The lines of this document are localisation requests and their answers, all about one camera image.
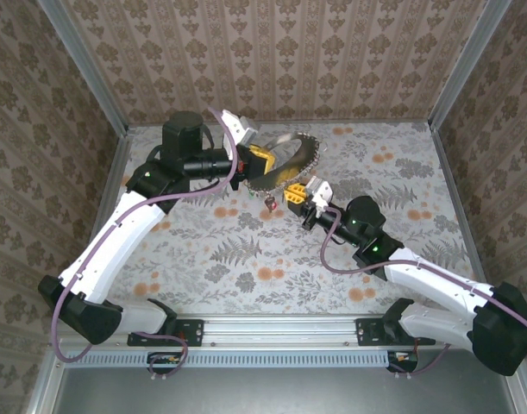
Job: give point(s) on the key with red tag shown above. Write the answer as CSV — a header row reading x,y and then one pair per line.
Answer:
x,y
272,208

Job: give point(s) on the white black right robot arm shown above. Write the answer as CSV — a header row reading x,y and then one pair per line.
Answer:
x,y
435,276

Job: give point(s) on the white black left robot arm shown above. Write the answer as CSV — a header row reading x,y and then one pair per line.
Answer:
x,y
129,228

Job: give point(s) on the grey metal panel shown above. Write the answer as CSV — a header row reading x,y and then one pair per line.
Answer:
x,y
267,392

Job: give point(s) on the aluminium frame rail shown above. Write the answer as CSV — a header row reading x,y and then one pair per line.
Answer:
x,y
522,397
456,194
43,384
116,168
280,332
375,123

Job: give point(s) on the aluminium frame post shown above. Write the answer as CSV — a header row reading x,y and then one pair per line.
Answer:
x,y
84,64
468,64

